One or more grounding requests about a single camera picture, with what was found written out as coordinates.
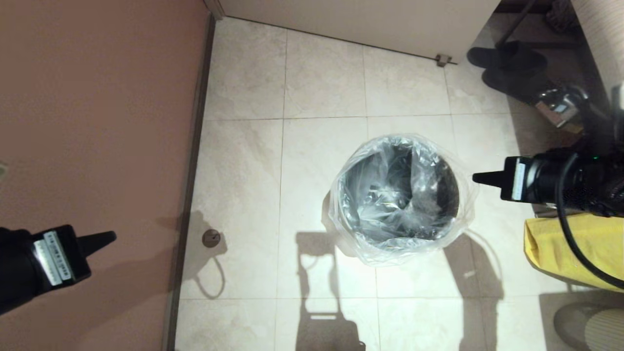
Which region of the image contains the yellow bag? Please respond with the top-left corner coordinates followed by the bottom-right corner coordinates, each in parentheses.
top-left (524, 213), bottom-right (624, 293)

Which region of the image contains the white door panel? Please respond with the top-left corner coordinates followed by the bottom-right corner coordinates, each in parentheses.
top-left (218, 0), bottom-right (503, 65)

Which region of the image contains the grey metal trash bin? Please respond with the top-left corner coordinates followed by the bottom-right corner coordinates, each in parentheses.
top-left (337, 137), bottom-right (461, 250)

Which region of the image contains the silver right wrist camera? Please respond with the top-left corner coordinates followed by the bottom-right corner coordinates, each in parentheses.
top-left (533, 88), bottom-right (584, 129)

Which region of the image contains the light wooden cabinet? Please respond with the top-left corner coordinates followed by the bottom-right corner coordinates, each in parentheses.
top-left (569, 0), bottom-right (624, 105)

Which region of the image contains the dark slanted pole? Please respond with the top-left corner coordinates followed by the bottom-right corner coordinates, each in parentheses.
top-left (494, 0), bottom-right (538, 48)

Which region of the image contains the clear plastic trash bag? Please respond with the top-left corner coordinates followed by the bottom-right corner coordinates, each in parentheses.
top-left (327, 134), bottom-right (477, 268)

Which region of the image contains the black slipper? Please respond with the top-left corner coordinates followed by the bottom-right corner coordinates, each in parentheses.
top-left (482, 65), bottom-right (565, 105)
top-left (467, 40), bottom-right (547, 70)

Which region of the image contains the dark fuzzy mop head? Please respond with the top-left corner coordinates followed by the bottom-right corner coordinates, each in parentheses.
top-left (545, 0), bottom-right (580, 33)

